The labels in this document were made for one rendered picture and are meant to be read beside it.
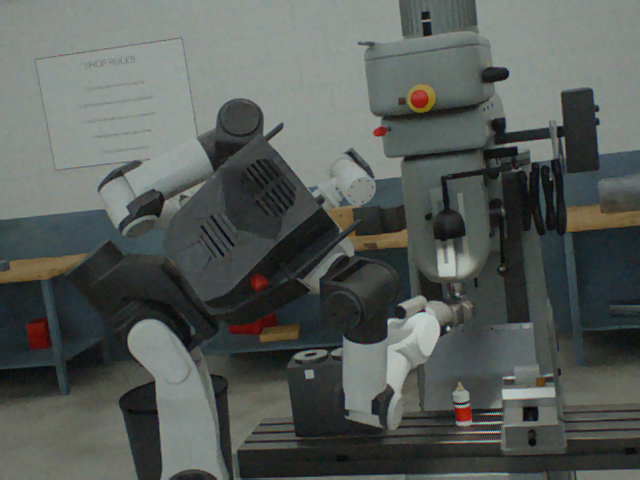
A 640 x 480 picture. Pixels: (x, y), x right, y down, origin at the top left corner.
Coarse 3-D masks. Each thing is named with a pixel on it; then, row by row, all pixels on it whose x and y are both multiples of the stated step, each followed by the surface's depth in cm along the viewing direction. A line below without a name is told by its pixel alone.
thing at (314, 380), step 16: (304, 352) 250; (320, 352) 248; (336, 352) 245; (288, 368) 242; (304, 368) 241; (320, 368) 241; (336, 368) 240; (304, 384) 242; (320, 384) 242; (336, 384) 241; (304, 400) 243; (320, 400) 242; (304, 416) 243; (320, 416) 243; (336, 416) 242; (304, 432) 244; (320, 432) 244; (336, 432) 243
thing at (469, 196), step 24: (408, 168) 221; (432, 168) 219; (456, 168) 218; (480, 168) 221; (408, 192) 223; (456, 192) 219; (480, 192) 220; (408, 216) 225; (432, 216) 221; (480, 216) 221; (408, 240) 229; (432, 240) 222; (456, 240) 221; (480, 240) 221; (432, 264) 223; (480, 264) 223
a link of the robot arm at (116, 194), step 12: (120, 180) 192; (108, 192) 192; (120, 192) 191; (132, 192) 192; (108, 204) 192; (120, 204) 190; (168, 204) 207; (120, 216) 190; (168, 216) 206; (120, 228) 191; (156, 228) 206
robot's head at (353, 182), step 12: (348, 156) 193; (336, 168) 192; (348, 168) 189; (360, 168) 189; (336, 180) 190; (348, 180) 186; (360, 180) 185; (372, 180) 187; (336, 192) 189; (348, 192) 186; (360, 192) 187; (372, 192) 188; (336, 204) 190; (360, 204) 189
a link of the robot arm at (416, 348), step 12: (420, 324) 209; (432, 324) 211; (420, 336) 206; (432, 336) 210; (396, 348) 206; (408, 348) 205; (420, 348) 205; (432, 348) 209; (408, 360) 205; (420, 360) 207
